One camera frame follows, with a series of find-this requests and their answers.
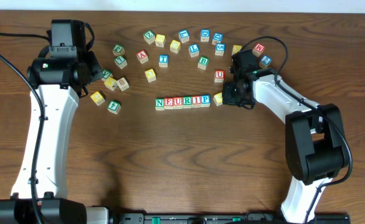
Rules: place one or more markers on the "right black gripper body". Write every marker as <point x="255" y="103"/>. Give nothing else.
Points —
<point x="229" y="94"/>

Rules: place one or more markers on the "blue 5 block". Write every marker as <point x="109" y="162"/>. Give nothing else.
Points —
<point x="220" y="49"/>

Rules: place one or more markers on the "blue L block middle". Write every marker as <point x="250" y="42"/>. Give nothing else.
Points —
<point x="194" y="50"/>

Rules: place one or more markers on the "blue L block top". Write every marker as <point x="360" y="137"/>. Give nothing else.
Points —
<point x="184" y="36"/>

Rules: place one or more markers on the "blue T block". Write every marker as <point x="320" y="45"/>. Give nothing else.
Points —
<point x="163" y="60"/>

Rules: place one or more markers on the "blue D block left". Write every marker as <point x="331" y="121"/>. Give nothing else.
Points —
<point x="205" y="35"/>

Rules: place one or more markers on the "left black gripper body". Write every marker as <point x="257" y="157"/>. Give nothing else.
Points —
<point x="96" y="68"/>

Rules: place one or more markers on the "yellow O block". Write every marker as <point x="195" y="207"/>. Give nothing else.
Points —
<point x="150" y="75"/>

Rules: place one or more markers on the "green V block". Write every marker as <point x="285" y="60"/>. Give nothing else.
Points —
<point x="106" y="74"/>

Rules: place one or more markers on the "green 7 block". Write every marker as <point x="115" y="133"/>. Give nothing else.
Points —
<point x="120" y="62"/>

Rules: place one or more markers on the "green R block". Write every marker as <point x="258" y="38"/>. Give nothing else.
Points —
<point x="187" y="102"/>

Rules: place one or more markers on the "red A block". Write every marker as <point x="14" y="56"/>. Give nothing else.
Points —
<point x="142" y="56"/>

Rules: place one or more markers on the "red I block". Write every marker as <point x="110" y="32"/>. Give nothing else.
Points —
<point x="196" y="101"/>

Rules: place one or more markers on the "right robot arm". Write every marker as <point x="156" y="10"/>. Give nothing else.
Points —
<point x="316" y="150"/>

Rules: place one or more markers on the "green J block left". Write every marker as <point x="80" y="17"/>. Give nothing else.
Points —
<point x="118" y="50"/>

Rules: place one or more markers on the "green N block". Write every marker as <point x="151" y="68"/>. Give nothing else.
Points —
<point x="159" y="104"/>

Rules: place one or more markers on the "yellow Q block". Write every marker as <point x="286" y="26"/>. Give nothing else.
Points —
<point x="175" y="46"/>

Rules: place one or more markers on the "yellow k block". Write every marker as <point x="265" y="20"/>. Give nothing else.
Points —
<point x="236" y="48"/>
<point x="111" y="83"/>

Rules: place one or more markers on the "yellow K block left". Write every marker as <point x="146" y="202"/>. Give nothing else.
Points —
<point x="111" y="83"/>

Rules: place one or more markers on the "yellow K block right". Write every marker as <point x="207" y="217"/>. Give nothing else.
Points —
<point x="236" y="48"/>

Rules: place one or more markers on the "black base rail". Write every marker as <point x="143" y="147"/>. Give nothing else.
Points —
<point x="139" y="218"/>

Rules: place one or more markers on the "yellow G block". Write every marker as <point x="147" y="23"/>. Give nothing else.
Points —
<point x="98" y="98"/>

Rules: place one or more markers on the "green Z block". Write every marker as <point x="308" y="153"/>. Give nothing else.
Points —
<point x="149" y="37"/>

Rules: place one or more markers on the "red E block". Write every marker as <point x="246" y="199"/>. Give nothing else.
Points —
<point x="168" y="104"/>

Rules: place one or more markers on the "green 4 block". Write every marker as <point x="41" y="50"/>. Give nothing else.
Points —
<point x="114" y="107"/>

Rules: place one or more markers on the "red M block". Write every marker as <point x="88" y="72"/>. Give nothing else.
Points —
<point x="258" y="50"/>

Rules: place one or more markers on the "blue 2 block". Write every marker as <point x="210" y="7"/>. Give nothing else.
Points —
<point x="265" y="61"/>

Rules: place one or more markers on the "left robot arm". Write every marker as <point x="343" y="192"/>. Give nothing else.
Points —
<point x="39" y="194"/>

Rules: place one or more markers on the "plain pineapple block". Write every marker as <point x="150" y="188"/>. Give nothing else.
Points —
<point x="123" y="84"/>

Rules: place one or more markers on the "blue P block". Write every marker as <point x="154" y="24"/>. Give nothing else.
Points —
<point x="205" y="100"/>

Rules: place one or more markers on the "red u block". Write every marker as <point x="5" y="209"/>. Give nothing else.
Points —
<point x="219" y="76"/>
<point x="178" y="103"/>

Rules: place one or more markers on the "yellow block top row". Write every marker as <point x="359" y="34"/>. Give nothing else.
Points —
<point x="160" y="40"/>

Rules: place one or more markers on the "blue d block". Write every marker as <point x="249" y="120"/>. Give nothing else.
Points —
<point x="205" y="35"/>
<point x="217" y="38"/>

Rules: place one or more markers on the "blue l block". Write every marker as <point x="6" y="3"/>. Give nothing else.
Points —
<point x="184" y="36"/>
<point x="194" y="50"/>

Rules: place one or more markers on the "blue D block right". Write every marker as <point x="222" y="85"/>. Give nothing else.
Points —
<point x="217" y="38"/>

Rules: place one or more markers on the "green B block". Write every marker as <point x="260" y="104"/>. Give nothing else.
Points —
<point x="203" y="62"/>

